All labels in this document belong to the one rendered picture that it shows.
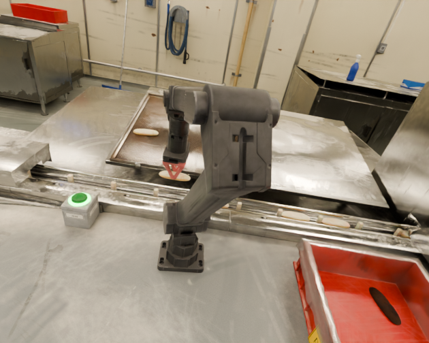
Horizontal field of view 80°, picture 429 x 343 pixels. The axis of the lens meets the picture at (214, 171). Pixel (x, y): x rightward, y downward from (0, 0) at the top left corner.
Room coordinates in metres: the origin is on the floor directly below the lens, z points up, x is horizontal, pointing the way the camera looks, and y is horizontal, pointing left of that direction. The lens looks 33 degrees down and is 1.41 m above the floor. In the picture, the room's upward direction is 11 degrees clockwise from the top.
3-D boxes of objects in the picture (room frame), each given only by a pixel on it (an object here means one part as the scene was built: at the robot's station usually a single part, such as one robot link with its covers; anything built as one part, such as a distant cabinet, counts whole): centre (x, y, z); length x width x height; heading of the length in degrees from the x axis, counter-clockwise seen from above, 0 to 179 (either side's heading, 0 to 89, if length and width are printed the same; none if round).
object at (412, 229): (0.69, -0.68, 0.90); 0.06 x 0.01 x 0.06; 3
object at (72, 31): (3.58, 2.57, 0.44); 0.70 x 0.55 x 0.87; 93
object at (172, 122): (0.66, 0.12, 1.11); 0.07 x 0.06 x 0.07; 21
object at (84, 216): (0.51, 0.35, 0.84); 0.08 x 0.08 x 0.11; 3
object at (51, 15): (3.58, 2.57, 0.94); 0.51 x 0.36 x 0.13; 97
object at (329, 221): (0.68, -0.44, 0.86); 0.10 x 0.04 x 0.01; 93
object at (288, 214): (0.67, -0.30, 0.86); 0.10 x 0.04 x 0.01; 93
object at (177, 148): (0.66, 0.12, 1.05); 0.10 x 0.07 x 0.07; 3
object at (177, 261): (0.45, 0.04, 0.86); 0.12 x 0.09 x 0.08; 99
